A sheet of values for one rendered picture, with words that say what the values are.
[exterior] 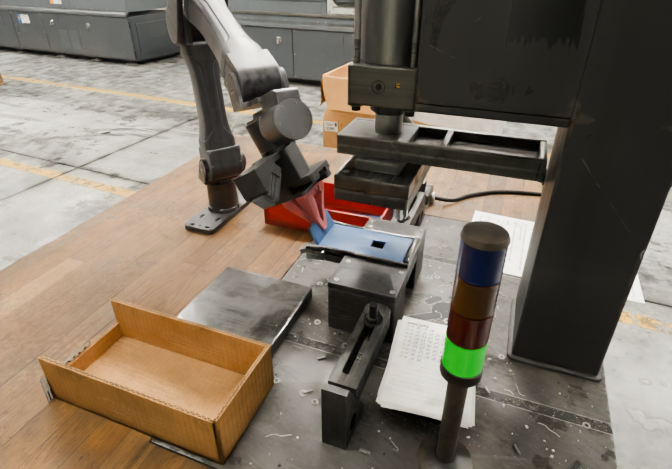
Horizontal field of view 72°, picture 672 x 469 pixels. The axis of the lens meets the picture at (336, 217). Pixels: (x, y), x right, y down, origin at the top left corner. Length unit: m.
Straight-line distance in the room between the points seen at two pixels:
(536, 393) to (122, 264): 0.70
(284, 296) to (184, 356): 0.17
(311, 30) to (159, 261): 4.97
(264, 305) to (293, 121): 0.28
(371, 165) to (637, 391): 1.68
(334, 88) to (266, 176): 2.43
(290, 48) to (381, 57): 5.31
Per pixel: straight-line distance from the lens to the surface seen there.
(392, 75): 0.58
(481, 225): 0.40
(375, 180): 0.59
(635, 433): 1.98
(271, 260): 0.87
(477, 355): 0.45
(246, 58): 0.74
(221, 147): 0.95
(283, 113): 0.64
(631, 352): 2.28
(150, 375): 0.70
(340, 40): 5.57
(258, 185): 0.65
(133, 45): 7.49
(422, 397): 0.58
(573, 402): 0.70
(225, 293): 0.77
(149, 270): 0.90
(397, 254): 0.72
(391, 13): 0.57
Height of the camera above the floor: 1.39
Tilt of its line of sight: 29 degrees down
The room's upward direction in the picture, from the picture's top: straight up
